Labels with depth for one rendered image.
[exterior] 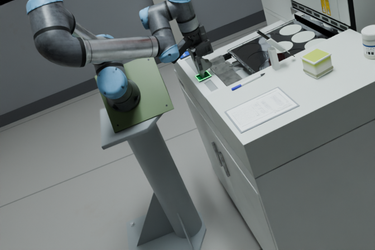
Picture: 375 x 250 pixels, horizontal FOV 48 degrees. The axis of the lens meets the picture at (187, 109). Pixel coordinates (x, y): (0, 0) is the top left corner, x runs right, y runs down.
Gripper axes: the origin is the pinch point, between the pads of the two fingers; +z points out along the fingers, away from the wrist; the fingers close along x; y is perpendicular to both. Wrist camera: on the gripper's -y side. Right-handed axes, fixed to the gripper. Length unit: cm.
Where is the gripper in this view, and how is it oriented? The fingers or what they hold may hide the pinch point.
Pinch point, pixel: (201, 75)
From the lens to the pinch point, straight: 170.9
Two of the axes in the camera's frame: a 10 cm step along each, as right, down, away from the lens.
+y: 9.0, -4.3, 0.9
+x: -3.0, -4.5, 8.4
